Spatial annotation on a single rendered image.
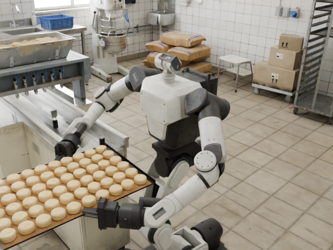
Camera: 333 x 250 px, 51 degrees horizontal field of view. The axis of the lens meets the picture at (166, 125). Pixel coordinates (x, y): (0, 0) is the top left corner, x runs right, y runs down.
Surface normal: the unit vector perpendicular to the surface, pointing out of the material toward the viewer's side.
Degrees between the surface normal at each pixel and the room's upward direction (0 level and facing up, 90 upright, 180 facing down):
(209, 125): 36
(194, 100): 59
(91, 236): 90
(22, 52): 115
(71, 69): 90
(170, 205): 48
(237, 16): 90
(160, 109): 91
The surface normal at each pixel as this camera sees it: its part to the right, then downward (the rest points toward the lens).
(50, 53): 0.60, 0.68
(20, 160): 0.66, 0.33
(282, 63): -0.76, 0.33
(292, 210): 0.02, -0.90
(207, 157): -0.24, -0.51
